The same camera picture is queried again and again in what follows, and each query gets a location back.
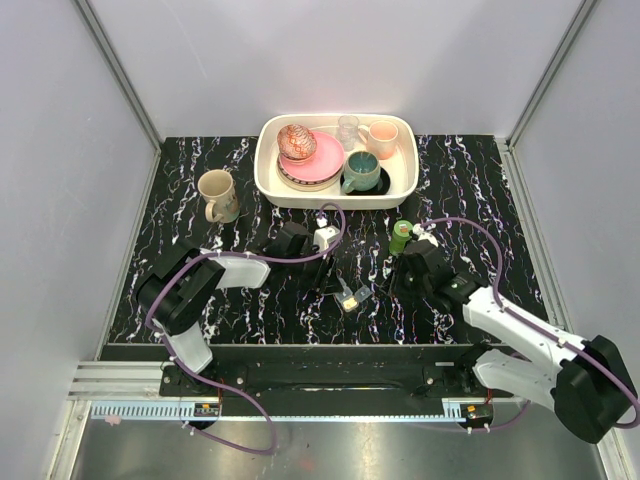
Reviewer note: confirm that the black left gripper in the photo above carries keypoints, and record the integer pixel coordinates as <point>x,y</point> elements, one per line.
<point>322,279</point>

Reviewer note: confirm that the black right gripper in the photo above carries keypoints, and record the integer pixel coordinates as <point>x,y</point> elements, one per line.
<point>396,282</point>

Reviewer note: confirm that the green pill bottle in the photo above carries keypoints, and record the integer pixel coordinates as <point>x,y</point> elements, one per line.
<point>398,242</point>

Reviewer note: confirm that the green bottle cap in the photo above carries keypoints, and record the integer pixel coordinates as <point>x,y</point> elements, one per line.
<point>402,230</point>

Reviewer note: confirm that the clear weekly pill organizer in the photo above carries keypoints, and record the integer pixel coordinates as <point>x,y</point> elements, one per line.
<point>361,295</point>

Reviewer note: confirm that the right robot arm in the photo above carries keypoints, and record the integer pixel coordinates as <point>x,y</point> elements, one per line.
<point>585,383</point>

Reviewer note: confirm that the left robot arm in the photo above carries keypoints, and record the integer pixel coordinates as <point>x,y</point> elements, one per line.
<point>177,289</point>

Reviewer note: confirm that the white pills in organizer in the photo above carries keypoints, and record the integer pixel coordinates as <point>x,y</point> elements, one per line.
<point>350,303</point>

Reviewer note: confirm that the striped rim ceramic plate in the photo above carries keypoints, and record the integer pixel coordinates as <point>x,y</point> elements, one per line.
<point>308,186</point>

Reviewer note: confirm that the pink ceramic plate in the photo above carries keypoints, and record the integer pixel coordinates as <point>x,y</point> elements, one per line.
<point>325,163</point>

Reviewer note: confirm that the black saucer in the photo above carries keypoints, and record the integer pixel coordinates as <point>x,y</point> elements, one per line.
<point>381,188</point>

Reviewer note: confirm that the cream illustrated ceramic mug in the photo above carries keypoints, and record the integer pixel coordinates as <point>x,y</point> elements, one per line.
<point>217,188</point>

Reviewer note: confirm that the red patterned ceramic bowl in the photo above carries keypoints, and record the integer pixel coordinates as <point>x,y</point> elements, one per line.
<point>296,142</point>

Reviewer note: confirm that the teal glazed ceramic mug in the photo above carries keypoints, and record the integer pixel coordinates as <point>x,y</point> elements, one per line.
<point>361,172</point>

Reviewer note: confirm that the white rectangular dish tub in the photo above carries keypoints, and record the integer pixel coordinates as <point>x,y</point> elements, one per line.
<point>403,167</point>

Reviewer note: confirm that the clear drinking glass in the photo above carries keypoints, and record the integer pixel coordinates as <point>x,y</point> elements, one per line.
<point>348,131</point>

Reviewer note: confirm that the pink ceramic mug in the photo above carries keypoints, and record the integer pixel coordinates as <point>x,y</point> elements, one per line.
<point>380,138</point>

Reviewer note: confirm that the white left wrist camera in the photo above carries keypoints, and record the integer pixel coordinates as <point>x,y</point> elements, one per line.
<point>324,237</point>

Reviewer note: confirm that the slotted cable duct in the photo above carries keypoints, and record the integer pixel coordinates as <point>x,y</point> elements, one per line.
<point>162,410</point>

